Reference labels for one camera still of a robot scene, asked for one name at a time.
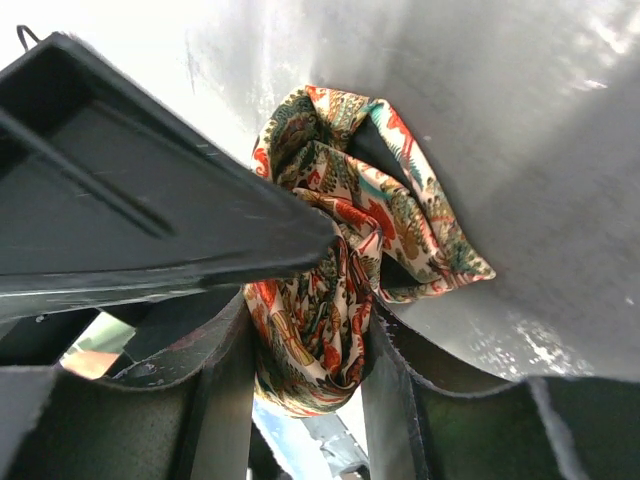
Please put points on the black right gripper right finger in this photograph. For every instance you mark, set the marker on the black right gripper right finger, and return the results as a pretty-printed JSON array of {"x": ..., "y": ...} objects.
[{"x": 430, "y": 415}]

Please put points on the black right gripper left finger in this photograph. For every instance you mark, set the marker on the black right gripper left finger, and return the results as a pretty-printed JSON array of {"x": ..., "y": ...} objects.
[{"x": 175, "y": 404}]

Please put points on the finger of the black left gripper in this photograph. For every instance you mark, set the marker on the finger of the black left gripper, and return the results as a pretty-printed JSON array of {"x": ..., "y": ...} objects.
[{"x": 108, "y": 198}]

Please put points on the floral patterned tie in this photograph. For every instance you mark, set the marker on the floral patterned tie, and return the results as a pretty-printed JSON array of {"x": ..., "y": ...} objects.
[{"x": 351, "y": 158}]

